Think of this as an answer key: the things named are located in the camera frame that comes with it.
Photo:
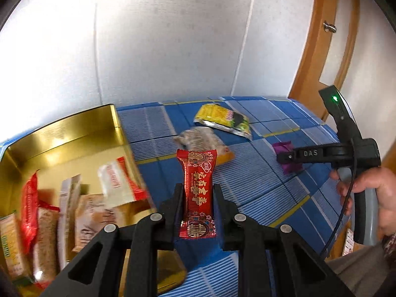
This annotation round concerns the gold tin box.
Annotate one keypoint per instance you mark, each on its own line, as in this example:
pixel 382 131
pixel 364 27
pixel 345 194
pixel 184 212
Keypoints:
pixel 62 139

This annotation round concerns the crinkled red snack packet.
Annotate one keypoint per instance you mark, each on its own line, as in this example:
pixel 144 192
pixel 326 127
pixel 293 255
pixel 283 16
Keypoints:
pixel 29 210

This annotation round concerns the red white label tag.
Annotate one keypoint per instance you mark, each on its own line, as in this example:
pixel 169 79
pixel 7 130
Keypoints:
pixel 348 243

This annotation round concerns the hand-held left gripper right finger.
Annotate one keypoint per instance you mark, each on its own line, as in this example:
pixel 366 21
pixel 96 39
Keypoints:
pixel 218 213

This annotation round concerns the speckled orange snack packet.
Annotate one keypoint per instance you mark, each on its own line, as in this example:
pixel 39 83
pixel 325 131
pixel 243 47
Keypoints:
pixel 201 139

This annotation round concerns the green orange snack packet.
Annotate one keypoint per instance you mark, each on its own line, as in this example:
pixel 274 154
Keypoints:
pixel 12 247

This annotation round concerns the yellow green snack packet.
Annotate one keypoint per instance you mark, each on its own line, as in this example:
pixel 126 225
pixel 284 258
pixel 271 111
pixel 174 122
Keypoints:
pixel 216 114

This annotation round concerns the orange wooden panel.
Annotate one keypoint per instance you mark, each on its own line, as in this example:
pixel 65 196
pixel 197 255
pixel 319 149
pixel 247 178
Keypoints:
pixel 335 244

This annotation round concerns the red patterned snack packet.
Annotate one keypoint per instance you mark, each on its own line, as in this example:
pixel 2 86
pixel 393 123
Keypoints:
pixel 198 191

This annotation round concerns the sesame bar snack packet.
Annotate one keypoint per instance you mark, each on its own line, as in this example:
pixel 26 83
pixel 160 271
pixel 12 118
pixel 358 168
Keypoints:
pixel 46 238

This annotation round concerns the brown white snack packet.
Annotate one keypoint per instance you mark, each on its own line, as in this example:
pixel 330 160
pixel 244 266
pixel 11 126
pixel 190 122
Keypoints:
pixel 66 216

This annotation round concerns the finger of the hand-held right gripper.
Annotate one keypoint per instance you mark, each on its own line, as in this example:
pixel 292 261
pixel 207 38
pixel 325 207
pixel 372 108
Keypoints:
pixel 286 157

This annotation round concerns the blue plaid mat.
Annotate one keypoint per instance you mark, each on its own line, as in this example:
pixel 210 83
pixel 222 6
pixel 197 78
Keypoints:
pixel 263 185

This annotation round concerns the white red snack packet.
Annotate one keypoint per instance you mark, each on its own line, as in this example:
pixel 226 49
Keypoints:
pixel 120 185

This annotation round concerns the large tan snack packet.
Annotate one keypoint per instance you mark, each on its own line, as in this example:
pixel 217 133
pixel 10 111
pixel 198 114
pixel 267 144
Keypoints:
pixel 92 219

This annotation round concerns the person's right hand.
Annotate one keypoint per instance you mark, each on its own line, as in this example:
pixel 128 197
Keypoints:
pixel 386 198

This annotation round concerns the orange wooden door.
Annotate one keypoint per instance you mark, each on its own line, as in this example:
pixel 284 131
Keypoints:
pixel 321 52

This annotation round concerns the person's beige trousers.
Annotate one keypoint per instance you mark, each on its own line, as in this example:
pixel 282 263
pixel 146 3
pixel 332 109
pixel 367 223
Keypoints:
pixel 365 272

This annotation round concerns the purple snack packet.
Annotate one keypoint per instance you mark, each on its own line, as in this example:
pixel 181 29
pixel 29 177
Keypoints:
pixel 292 167

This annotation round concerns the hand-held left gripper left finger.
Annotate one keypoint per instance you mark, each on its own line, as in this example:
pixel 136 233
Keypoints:
pixel 178 210

